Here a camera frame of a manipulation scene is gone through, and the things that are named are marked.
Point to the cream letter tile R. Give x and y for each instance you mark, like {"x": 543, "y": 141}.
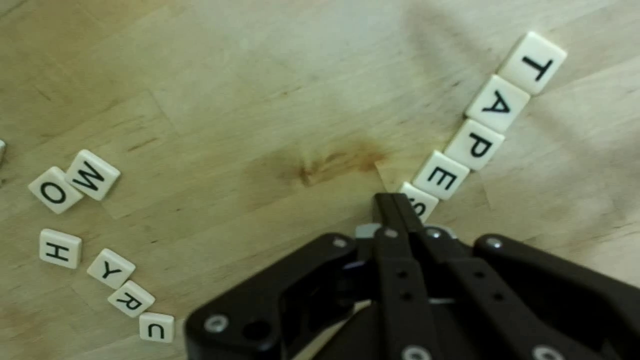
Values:
{"x": 130, "y": 298}

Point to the cream letter tile P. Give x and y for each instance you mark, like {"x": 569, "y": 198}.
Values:
{"x": 475, "y": 144}

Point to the cream letter tile A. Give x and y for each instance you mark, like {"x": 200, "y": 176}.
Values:
{"x": 498, "y": 102}

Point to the cream letter tile E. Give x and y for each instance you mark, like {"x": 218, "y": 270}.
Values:
{"x": 440, "y": 174}

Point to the cream letter tile U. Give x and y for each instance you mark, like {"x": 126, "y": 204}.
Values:
{"x": 156, "y": 326}

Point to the cream letter tile O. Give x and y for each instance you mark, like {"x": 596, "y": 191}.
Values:
{"x": 54, "y": 191}

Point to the cream letter tile H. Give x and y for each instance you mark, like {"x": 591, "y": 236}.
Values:
{"x": 61, "y": 248}

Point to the cream letter tile Y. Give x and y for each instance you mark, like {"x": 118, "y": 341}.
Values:
{"x": 110, "y": 269}

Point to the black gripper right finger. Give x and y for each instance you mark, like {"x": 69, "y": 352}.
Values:
{"x": 533, "y": 300}

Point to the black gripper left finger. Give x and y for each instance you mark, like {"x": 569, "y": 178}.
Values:
{"x": 401, "y": 281}

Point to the cream letter tile T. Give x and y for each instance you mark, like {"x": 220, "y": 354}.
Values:
{"x": 533, "y": 63}

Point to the cream letter tile W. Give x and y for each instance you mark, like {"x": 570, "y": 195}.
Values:
{"x": 93, "y": 174}

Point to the cream letter tile S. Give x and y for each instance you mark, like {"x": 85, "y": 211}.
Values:
{"x": 429, "y": 200}

